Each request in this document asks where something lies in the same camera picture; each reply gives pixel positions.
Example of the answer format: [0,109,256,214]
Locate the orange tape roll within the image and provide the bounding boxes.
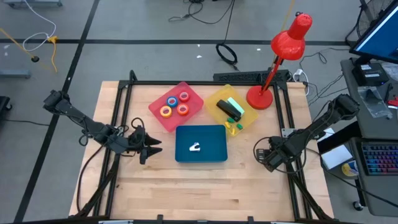
[176,103,190,116]

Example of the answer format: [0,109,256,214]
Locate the mint green stapler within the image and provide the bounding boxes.
[226,96,246,116]

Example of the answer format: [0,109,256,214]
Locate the clear plastic bag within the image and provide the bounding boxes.
[357,86,393,119]

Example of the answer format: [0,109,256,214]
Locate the grey computer cart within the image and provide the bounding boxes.
[317,57,398,218]

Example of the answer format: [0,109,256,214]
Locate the yellow cord with black ball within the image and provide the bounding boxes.
[0,27,40,63]

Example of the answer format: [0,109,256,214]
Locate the rainbow backlit keyboard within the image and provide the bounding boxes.
[360,141,398,177]

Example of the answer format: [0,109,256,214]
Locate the white floor cable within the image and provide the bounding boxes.
[22,0,58,52]

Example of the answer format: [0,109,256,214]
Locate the black metal table frame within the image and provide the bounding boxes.
[70,70,335,224]

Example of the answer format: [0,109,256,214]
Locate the yellow plastic tray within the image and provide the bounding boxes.
[204,83,259,138]

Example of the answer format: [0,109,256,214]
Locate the blue tape roll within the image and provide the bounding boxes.
[165,95,179,108]

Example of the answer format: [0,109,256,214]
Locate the yellow tape roll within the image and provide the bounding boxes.
[159,105,173,119]

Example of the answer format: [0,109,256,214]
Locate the coiled black floor cable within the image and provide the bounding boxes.
[215,0,240,72]

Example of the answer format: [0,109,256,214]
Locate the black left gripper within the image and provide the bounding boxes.
[118,126,163,165]

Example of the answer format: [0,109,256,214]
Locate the black floor fan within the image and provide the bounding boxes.
[345,0,396,47]

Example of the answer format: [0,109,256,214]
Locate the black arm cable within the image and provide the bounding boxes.
[76,144,105,214]
[252,136,292,174]

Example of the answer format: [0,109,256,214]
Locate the black caster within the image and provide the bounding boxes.
[0,95,13,113]

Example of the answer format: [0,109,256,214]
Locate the white box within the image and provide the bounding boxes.
[320,127,354,170]

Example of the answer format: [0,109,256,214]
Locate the yellow floor cable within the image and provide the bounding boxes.
[46,35,60,73]

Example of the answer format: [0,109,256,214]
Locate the white power plug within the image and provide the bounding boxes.
[292,68,311,96]

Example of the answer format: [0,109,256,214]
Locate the black cables beside table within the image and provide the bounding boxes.
[300,46,351,106]

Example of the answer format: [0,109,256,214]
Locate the grey cart leg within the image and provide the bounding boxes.
[1,0,63,8]
[0,68,32,79]

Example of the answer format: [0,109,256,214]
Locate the blue plastic tray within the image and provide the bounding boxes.
[175,124,229,164]

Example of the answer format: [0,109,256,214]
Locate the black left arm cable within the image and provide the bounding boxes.
[76,144,105,214]

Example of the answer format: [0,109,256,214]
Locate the red plastic tray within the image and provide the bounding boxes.
[148,81,205,133]

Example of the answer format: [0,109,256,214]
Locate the black stapler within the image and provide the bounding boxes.
[216,99,243,123]

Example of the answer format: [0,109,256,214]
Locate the computer monitor blue screen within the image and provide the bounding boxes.
[349,0,398,65]

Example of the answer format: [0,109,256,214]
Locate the red desk lamp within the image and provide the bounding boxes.
[246,11,313,111]

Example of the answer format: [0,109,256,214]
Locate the yellow hanging cord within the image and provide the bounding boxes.
[273,0,296,68]

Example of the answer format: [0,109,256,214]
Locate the black mini computer box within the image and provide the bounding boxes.
[351,62,390,87]

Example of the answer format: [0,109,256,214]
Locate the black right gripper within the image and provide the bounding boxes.
[255,136,296,172]

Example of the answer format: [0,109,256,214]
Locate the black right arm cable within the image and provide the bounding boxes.
[252,136,292,174]

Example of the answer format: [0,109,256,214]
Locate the black perforated long box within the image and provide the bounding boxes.
[213,70,292,83]

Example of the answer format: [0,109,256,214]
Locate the yellow blue round object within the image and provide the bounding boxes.
[341,160,360,178]

